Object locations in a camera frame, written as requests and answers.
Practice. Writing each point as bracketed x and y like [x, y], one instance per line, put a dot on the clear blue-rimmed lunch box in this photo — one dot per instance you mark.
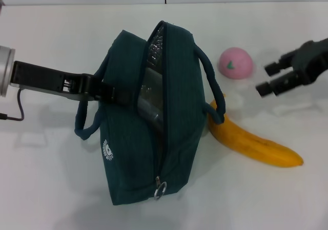
[151, 96]

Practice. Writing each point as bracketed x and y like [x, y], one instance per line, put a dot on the dark teal insulated lunch bag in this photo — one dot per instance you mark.
[179, 117]

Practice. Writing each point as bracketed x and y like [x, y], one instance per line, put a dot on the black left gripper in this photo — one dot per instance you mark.
[43, 80]

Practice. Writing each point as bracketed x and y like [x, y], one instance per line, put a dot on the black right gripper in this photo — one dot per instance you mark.
[314, 58]

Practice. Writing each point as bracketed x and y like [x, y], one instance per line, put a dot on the pink toy peach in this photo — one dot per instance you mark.
[238, 64]

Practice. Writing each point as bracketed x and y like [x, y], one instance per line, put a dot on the yellow banana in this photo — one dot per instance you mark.
[256, 145]

